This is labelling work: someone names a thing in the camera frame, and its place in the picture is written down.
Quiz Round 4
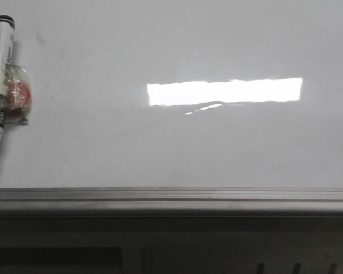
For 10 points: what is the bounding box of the red magnet taped to marker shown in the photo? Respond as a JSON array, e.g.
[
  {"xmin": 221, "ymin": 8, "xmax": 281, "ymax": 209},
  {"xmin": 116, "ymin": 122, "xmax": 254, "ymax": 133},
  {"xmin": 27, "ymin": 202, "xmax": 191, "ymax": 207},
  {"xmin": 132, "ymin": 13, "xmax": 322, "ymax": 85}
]
[{"xmin": 4, "ymin": 65, "xmax": 32, "ymax": 125}]

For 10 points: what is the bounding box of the white whiteboard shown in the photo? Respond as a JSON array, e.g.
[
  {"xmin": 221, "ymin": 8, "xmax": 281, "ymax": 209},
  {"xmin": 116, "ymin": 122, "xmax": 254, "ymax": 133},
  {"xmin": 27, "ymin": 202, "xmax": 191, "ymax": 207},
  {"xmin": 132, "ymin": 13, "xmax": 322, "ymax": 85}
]
[{"xmin": 0, "ymin": 1, "xmax": 343, "ymax": 188}]

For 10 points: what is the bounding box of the aluminium whiteboard frame rail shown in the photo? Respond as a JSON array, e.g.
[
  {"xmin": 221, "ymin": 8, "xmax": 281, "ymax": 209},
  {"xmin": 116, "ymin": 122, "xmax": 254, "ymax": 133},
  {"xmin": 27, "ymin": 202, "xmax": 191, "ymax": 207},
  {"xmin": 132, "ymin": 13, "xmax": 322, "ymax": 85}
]
[{"xmin": 0, "ymin": 187, "xmax": 343, "ymax": 218}]

